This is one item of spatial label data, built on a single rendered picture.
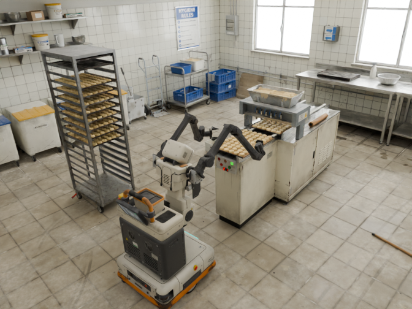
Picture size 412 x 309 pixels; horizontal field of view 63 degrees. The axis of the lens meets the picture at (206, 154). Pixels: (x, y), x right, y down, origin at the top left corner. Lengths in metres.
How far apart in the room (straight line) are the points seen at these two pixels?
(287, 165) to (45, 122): 3.71
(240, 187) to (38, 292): 2.07
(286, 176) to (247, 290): 1.40
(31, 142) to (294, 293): 4.30
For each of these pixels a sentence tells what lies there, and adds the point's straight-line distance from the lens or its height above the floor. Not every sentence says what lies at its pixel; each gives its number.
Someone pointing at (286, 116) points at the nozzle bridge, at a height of 1.09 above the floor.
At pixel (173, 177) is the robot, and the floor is 1.03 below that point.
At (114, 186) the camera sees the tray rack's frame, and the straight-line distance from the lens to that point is 4.45.
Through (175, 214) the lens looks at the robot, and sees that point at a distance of 2.65.
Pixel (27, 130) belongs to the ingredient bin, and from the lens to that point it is 5.71.
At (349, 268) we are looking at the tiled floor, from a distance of 3.56.
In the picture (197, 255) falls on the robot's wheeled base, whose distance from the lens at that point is 3.07.
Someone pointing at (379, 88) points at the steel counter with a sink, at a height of 0.88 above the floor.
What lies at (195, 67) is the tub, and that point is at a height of 0.88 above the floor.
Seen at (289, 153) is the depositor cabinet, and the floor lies 0.71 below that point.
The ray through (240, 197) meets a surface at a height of 0.43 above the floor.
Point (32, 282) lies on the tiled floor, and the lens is 3.66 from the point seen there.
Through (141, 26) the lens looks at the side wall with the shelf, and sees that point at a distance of 7.14.
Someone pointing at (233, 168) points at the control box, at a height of 0.76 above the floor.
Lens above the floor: 2.38
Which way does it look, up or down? 27 degrees down
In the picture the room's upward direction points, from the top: 2 degrees counter-clockwise
